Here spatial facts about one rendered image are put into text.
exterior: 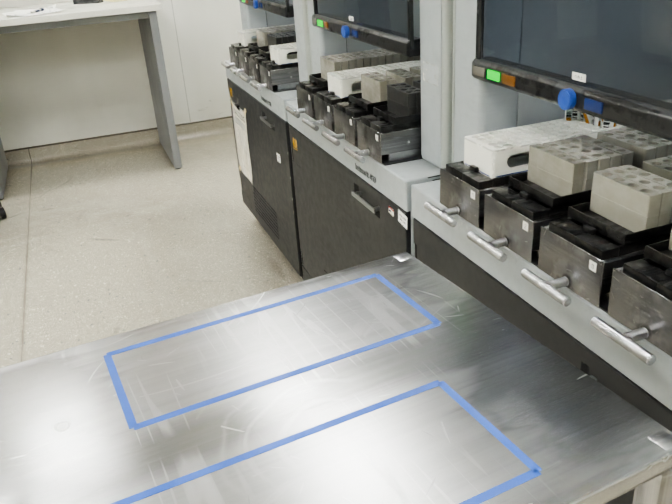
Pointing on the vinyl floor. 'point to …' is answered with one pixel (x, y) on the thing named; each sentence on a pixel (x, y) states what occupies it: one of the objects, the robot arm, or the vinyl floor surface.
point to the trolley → (325, 407)
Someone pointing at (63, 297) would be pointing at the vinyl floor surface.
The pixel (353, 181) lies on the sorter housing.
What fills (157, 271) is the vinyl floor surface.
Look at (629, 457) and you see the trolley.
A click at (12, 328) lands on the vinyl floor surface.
